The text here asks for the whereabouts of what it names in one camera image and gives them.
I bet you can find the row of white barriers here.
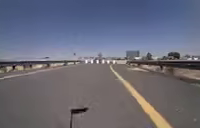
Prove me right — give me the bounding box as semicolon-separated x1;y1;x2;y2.
83;58;118;65

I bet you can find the bare tree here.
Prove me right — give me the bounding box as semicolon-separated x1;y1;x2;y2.
97;51;104;61

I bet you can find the grey asphalt road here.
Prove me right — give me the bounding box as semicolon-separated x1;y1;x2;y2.
0;63;200;128

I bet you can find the grey building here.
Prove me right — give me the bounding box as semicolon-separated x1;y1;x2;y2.
125;50;141;60

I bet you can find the small dark tree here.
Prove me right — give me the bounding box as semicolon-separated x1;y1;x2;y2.
145;51;154;61

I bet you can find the yellow painted line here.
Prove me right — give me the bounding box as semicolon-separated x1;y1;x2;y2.
108;63;173;128

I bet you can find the dry bush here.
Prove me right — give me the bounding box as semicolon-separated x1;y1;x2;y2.
165;66;176;76

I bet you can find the metal guardrail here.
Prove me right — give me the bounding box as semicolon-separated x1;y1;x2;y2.
126;58;200;72
0;59;82;72

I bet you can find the dark broad tree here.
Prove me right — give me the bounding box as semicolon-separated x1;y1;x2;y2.
167;51;181;61

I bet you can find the white painted edge line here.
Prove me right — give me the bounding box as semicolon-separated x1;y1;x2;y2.
0;64;77;83

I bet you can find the sandy verge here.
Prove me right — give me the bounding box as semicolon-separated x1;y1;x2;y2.
0;61;76;76
126;62;200;88

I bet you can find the row of low buildings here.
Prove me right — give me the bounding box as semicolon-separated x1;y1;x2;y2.
183;54;200;61

